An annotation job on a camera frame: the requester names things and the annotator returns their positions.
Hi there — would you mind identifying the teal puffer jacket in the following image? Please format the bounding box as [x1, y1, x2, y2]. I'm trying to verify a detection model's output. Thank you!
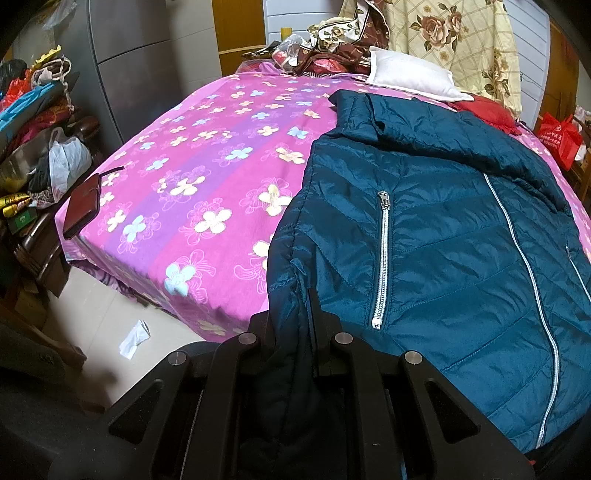
[236, 89, 591, 468]

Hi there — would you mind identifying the dark wooden nightstand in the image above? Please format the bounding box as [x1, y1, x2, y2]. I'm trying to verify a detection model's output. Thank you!
[8, 210, 71, 300]

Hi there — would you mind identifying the grey wardrobe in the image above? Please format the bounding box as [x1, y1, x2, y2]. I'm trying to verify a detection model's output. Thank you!
[69, 0, 228, 155]

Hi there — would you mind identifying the white plastic bag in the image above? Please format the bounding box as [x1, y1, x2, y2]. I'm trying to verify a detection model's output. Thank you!
[48, 137, 93, 193]

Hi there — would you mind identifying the brown floral blanket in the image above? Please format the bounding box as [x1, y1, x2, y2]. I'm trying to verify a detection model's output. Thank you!
[305, 0, 394, 77]

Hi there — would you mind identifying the dark red phone case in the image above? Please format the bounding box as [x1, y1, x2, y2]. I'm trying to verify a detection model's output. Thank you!
[62, 166, 125, 241]

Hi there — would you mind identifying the beige rose-print quilt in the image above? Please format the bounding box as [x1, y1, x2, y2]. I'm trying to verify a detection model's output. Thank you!
[382, 0, 525, 114]

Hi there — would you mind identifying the crumpled white paper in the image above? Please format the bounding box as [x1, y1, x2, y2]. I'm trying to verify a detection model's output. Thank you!
[119, 320, 151, 359]

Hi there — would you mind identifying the red gift bag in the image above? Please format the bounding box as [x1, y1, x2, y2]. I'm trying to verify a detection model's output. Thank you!
[537, 112, 584, 173]

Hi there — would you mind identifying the pile of mixed clothes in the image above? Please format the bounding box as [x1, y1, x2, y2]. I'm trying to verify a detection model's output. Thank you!
[0, 45, 100, 223]

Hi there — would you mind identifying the pink floral bed sheet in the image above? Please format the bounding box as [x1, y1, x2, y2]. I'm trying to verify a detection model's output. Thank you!
[54, 62, 591, 343]

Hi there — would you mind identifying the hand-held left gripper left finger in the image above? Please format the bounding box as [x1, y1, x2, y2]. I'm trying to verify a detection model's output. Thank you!
[107, 313, 277, 480]

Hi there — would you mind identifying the red ruffled cushion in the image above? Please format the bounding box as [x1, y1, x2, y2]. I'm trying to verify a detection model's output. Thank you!
[450, 95, 520, 137]

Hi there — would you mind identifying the clear plastic snack packet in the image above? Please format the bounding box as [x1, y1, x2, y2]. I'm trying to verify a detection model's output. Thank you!
[271, 36, 315, 75]

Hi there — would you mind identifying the white pillow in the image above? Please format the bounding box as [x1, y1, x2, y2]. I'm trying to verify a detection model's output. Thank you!
[366, 46, 475, 103]

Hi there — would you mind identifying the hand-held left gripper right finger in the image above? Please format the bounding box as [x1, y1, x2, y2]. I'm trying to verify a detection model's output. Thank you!
[306, 288, 482, 480]

